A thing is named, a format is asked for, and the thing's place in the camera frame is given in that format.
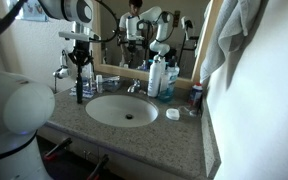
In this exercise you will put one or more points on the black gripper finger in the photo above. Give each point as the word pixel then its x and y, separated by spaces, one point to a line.
pixel 86 58
pixel 74 58

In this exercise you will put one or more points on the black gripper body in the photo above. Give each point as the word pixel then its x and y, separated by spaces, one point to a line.
pixel 80 46

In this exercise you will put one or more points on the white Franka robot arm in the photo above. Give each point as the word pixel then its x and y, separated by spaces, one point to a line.
pixel 17 106

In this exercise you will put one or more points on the small white bottle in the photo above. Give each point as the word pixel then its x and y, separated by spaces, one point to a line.
pixel 99 84

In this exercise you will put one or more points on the tall white pump bottle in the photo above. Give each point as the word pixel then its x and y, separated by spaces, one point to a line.
pixel 154 80

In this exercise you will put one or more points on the blue mouthwash bottle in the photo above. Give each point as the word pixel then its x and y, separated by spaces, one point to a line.
pixel 168 88

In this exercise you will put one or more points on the blue white blister pack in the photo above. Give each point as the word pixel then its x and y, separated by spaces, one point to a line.
pixel 88 94

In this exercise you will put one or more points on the clear plastic container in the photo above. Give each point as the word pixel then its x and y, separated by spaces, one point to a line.
pixel 112 84

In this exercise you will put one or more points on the chrome faucet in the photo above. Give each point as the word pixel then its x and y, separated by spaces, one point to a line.
pixel 134 86

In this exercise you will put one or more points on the white oval sink basin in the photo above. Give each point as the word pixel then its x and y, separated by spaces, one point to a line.
pixel 117 111

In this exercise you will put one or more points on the metal sink drain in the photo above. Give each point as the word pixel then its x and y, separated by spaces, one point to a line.
pixel 129 116

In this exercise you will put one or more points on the vanity cabinet front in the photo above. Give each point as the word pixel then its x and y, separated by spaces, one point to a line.
pixel 84 153

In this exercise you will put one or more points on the white round lens case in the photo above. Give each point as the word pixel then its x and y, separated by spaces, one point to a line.
pixel 172 114

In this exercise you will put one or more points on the wood framed mirror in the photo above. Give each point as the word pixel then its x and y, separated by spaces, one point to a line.
pixel 197 50

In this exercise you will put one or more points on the clear plastic wrapper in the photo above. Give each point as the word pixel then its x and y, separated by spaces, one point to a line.
pixel 188 110

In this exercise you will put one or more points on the red capped spray can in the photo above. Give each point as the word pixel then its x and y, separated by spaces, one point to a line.
pixel 195 95

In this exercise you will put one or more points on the grey hanging towel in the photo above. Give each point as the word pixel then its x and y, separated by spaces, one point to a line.
pixel 229 33

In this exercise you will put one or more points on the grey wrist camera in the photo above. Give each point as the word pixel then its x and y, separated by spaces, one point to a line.
pixel 77 35

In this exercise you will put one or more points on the blue wall poster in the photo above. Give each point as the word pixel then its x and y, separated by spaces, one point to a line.
pixel 34 10

